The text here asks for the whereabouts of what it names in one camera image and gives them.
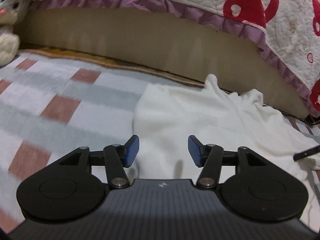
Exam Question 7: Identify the quilted strawberry bedspread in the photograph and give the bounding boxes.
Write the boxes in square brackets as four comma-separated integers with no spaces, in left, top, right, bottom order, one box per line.
[36,0,319,117]

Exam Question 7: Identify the white fleece hooded jacket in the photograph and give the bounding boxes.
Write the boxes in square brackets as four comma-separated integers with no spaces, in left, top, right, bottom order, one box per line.
[133,75,319,181]

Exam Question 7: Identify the grey plush bunny toy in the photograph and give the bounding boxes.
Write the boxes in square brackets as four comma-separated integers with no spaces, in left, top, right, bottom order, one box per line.
[0,0,31,67]

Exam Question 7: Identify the checkered pink grey rug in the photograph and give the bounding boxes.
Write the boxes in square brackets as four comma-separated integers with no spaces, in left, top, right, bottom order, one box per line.
[1,53,319,232]

